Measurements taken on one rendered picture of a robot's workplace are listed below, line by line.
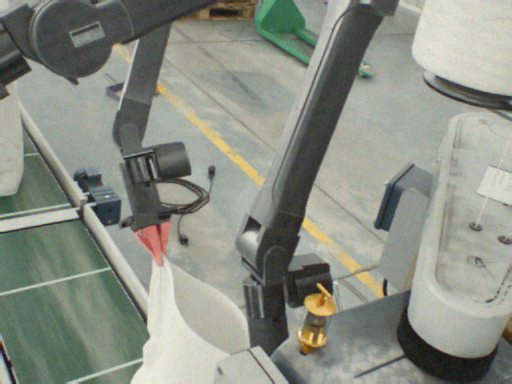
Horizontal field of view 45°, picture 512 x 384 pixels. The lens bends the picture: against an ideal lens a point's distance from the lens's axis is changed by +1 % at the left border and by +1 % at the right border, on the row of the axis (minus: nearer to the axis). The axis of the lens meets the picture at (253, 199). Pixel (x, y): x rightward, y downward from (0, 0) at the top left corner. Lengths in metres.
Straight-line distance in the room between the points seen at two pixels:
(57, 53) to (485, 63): 0.43
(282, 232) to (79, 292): 1.33
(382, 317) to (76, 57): 0.40
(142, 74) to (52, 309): 1.04
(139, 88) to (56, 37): 0.52
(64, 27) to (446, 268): 0.43
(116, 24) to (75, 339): 1.37
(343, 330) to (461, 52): 0.32
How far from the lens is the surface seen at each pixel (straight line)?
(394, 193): 0.97
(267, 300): 0.85
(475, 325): 0.57
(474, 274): 0.60
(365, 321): 0.62
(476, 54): 0.70
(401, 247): 0.97
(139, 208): 1.13
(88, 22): 0.65
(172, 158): 1.15
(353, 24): 0.80
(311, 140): 0.80
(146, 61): 1.16
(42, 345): 1.90
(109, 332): 1.93
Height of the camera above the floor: 1.74
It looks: 31 degrees down
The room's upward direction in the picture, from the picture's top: 11 degrees clockwise
